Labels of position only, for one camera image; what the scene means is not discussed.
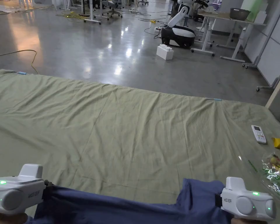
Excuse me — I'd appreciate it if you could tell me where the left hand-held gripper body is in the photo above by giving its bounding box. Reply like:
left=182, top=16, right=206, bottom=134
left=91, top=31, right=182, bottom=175
left=0, top=164, right=52, bottom=214

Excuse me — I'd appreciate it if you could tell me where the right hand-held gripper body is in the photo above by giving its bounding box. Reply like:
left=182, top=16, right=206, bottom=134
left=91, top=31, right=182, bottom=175
left=214, top=177, right=276, bottom=220

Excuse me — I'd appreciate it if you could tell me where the dark blue shirt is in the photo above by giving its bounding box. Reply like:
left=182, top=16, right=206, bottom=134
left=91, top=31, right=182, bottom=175
left=25, top=178, right=235, bottom=224

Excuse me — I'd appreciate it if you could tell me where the person's right hand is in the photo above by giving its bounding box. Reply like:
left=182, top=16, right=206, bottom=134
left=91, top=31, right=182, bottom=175
left=230, top=217, right=272, bottom=224

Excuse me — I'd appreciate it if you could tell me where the person's left hand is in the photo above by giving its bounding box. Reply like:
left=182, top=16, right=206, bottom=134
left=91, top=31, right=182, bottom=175
left=0, top=212, right=28, bottom=224

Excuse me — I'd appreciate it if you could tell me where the clear plastic snack bag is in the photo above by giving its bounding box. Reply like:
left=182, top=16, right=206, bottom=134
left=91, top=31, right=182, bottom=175
left=238, top=151, right=280, bottom=207

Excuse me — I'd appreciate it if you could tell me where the white remote control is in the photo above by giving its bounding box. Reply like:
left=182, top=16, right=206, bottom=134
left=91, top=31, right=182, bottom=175
left=251, top=125, right=267, bottom=144

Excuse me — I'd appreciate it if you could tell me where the bed with pale green sheet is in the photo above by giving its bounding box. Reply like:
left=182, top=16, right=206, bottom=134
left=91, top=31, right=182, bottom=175
left=0, top=69, right=280, bottom=224

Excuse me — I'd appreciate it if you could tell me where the white foam block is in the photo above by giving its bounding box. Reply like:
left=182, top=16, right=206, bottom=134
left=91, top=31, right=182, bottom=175
left=156, top=44, right=174, bottom=61

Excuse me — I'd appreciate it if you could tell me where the white and black robot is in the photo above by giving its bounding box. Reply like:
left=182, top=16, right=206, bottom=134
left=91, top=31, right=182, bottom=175
left=160, top=0, right=210, bottom=49

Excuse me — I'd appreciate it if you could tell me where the white table with grey basket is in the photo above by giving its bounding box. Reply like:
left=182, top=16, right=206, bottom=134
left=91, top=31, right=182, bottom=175
left=190, top=8, right=268, bottom=63

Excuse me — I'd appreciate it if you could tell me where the white-legged desk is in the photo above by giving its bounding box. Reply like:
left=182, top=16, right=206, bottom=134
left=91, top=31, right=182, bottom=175
left=60, top=0, right=102, bottom=25

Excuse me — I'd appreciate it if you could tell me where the grey office chair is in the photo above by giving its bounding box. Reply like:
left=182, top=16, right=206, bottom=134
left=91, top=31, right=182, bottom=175
left=101, top=0, right=123, bottom=18

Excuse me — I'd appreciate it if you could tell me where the yellow cable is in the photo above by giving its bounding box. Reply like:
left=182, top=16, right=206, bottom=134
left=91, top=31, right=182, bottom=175
left=0, top=49, right=39, bottom=75

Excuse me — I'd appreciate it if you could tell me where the white power strip with cables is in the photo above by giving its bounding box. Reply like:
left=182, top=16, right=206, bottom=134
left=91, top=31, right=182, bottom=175
left=129, top=9, right=173, bottom=39

